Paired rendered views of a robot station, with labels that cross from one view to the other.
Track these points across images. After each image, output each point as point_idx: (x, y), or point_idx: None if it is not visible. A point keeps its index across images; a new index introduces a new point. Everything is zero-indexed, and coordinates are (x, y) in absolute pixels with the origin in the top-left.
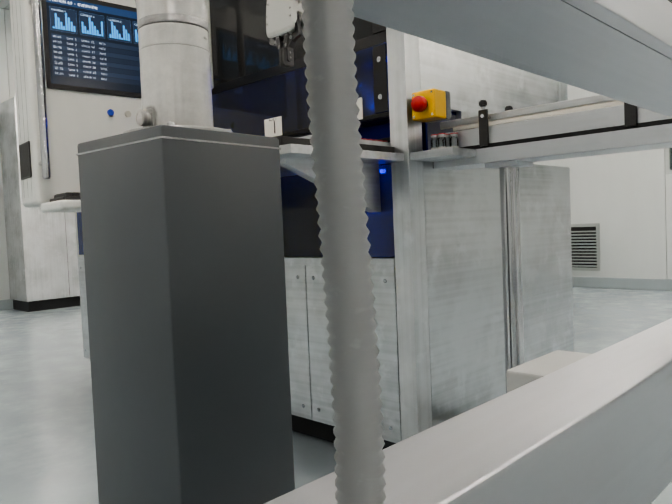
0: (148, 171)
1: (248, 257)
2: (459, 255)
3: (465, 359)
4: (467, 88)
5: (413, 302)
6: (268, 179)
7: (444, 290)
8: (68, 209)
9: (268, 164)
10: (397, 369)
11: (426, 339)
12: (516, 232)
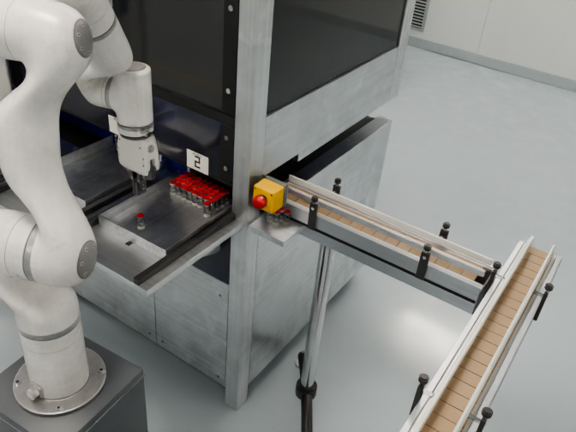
0: None
1: None
2: (282, 261)
3: (278, 321)
4: (307, 130)
5: (241, 319)
6: (135, 400)
7: (267, 293)
8: None
9: (135, 393)
10: (225, 349)
11: (249, 333)
12: (327, 283)
